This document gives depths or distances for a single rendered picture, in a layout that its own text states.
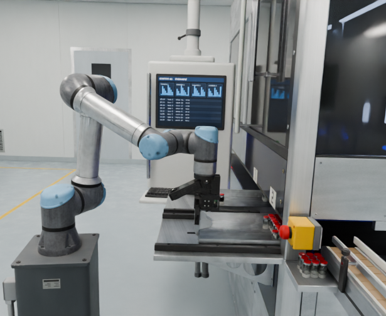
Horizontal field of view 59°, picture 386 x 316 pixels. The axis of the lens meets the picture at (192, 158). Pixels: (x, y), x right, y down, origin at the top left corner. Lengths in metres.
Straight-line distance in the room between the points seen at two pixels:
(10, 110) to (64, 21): 1.97
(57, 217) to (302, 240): 0.82
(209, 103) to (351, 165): 1.08
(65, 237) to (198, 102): 1.06
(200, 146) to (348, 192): 0.46
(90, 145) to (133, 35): 5.45
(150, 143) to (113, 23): 5.89
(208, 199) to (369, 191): 0.48
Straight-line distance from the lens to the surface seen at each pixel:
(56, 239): 1.34
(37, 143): 7.24
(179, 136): 1.08
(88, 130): 1.33
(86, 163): 1.36
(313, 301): 1.21
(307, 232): 1.00
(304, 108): 1.01
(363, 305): 0.93
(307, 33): 1.02
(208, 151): 1.07
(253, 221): 1.40
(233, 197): 1.69
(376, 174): 1.13
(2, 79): 7.43
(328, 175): 1.07
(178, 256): 1.10
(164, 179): 2.06
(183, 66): 1.99
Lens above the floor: 1.37
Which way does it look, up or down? 11 degrees down
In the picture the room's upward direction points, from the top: 2 degrees clockwise
